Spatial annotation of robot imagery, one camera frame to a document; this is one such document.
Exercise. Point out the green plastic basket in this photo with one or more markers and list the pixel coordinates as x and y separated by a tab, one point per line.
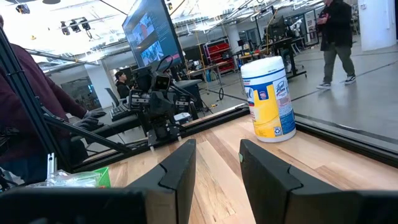
104	177

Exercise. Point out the blue toothbrush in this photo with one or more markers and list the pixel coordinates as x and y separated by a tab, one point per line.
71	179

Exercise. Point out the grey office chair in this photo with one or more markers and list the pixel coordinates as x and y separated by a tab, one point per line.
112	96

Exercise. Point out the black standing desk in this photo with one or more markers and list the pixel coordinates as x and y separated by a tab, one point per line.
286	46

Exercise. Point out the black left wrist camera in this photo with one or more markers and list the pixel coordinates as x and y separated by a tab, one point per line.
160	82

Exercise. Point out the black ceiling spotlight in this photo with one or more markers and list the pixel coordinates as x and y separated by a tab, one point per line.
75	25
65	28
85	24

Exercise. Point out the black beam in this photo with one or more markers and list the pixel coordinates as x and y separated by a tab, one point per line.
109	127

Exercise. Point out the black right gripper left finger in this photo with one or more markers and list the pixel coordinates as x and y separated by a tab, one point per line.
168	193

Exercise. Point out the black overhead rig frame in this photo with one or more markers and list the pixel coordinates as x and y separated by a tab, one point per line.
28	102

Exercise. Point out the silver aluminium bracket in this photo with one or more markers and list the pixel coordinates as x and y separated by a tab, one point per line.
51	165

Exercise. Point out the blue-screen monitor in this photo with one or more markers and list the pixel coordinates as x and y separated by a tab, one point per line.
152	31

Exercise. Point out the white-lidded yellow wipes canister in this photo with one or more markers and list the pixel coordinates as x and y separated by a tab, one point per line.
267	102

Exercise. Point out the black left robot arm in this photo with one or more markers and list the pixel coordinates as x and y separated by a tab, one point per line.
163	135

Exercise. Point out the person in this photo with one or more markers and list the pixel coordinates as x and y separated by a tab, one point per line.
18	102
122	87
337	31

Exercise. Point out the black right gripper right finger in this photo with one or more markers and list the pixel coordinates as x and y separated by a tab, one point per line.
273	193

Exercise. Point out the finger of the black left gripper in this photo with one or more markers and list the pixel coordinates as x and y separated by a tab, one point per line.
157	109
168	109

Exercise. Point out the black keyboard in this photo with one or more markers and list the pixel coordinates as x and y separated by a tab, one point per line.
119	112

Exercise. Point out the person's hand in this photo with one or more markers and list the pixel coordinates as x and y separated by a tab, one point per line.
91	119

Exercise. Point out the red storage bins shelf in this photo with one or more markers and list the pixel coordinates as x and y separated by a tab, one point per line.
219	53

